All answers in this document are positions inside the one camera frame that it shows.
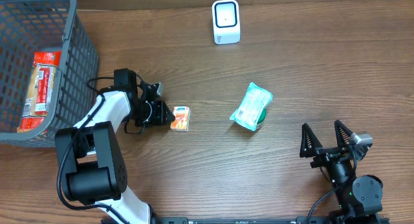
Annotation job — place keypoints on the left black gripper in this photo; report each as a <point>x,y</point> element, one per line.
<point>154,112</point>

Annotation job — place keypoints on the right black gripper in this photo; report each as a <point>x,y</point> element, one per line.
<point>330,153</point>

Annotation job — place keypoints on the small orange tissue pack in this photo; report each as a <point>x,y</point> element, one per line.
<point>182,118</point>

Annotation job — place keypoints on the green lid jar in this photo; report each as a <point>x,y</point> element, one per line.
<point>261,119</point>

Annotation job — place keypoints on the teal wet wipes pack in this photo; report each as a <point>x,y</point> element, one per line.
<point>255,100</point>

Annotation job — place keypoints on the red cracker sleeve package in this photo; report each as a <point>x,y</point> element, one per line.
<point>40,90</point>

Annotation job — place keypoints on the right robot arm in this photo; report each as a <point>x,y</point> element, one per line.
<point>359,198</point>

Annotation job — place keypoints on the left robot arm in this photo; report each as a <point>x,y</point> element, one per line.
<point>92,172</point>

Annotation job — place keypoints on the white barcode scanner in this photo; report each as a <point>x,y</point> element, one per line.
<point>226,22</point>

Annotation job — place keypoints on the grey plastic mesh basket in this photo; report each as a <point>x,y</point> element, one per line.
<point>29,26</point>

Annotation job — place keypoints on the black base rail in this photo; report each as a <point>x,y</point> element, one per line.
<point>297,220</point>

